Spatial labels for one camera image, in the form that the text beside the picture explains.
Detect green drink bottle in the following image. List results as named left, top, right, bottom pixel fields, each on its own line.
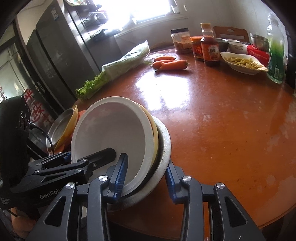
left=267, top=13, right=285, bottom=84

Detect clear jar black lid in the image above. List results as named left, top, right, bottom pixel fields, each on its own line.
left=170, top=28, right=192, bottom=54

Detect small steel cup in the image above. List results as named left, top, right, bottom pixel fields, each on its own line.
left=250, top=33, right=269, bottom=52

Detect grey refrigerator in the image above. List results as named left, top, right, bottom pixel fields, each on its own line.
left=25, top=0, right=123, bottom=112

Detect steel bowl behind jars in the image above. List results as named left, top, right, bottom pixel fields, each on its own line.
left=215, top=38, right=239, bottom=52

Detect orange plastic bear bowl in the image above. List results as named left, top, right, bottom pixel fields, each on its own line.
left=47, top=109, right=87, bottom=155

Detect white dish with food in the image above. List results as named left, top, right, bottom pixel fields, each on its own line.
left=220, top=52, right=268, bottom=75

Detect near carrot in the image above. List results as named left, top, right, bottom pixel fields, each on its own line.
left=156, top=60, right=189, bottom=71

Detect large steel bowl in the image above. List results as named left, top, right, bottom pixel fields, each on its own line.
left=107, top=116, right=171, bottom=212

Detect yellow bowl white inside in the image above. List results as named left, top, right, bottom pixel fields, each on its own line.
left=128, top=102, right=159, bottom=184

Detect small white bowl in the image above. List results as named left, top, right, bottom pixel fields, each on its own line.
left=228, top=42, right=247, bottom=54

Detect black cable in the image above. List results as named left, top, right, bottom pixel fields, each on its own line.
left=28, top=123, right=55, bottom=153

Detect red chili sauce jar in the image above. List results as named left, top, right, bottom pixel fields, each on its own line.
left=190, top=36, right=204, bottom=61

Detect brown sauce bottle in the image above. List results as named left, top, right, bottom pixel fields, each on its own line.
left=200, top=23, right=220, bottom=67

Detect wooden chair back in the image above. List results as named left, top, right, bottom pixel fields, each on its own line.
left=214, top=26, right=249, bottom=42

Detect wrapped celery bundle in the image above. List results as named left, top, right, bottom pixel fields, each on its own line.
left=76, top=40, right=150, bottom=99

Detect carrot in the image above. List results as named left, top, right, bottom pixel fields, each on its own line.
left=151, top=60, right=175, bottom=70
left=154, top=56, right=175, bottom=62
left=156, top=60, right=189, bottom=71

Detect far carrot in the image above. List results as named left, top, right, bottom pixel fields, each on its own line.
left=154, top=56, right=175, bottom=62

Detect window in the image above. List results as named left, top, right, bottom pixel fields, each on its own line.
left=92, top=0, right=190, bottom=33

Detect person's hand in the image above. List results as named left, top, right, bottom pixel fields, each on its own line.
left=11, top=208, right=36, bottom=239

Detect red tissue box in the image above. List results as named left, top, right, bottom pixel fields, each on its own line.
left=247, top=45, right=270, bottom=67

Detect middle carrot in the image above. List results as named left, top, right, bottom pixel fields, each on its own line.
left=151, top=60, right=175, bottom=70

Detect glass door red letters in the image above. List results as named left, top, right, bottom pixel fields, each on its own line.
left=1, top=25, right=54, bottom=131

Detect round steel plate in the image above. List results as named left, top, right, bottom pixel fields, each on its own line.
left=46, top=108, right=74, bottom=148

